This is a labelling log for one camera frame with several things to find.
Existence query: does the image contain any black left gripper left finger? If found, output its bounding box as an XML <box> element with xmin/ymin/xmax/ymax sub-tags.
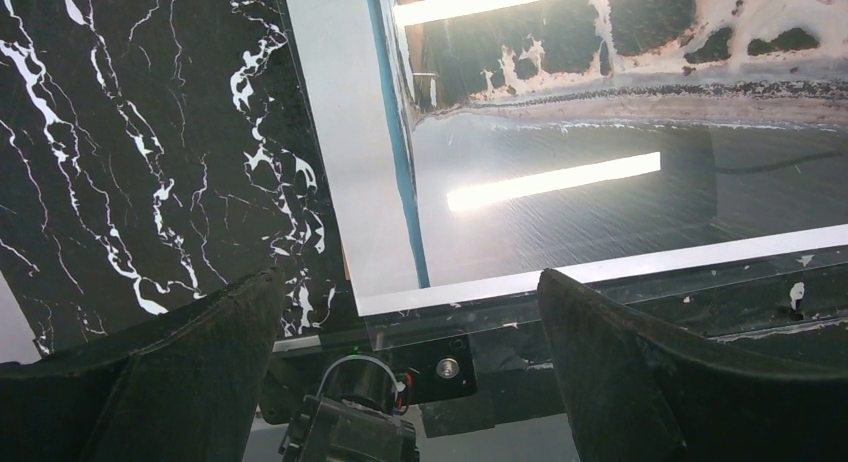
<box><xmin>1</xmin><ymin>267</ymin><xmax>285</xmax><ymax>461</ymax></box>

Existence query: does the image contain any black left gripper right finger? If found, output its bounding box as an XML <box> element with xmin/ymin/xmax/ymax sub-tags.
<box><xmin>537</xmin><ymin>269</ymin><xmax>847</xmax><ymax>461</ymax></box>

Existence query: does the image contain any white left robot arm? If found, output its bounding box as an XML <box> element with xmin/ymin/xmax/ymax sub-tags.
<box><xmin>1</xmin><ymin>268</ymin><xmax>847</xmax><ymax>461</ymax></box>

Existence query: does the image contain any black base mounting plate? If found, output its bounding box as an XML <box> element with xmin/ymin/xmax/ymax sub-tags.
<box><xmin>258</xmin><ymin>247</ymin><xmax>847</xmax><ymax>438</ymax></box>

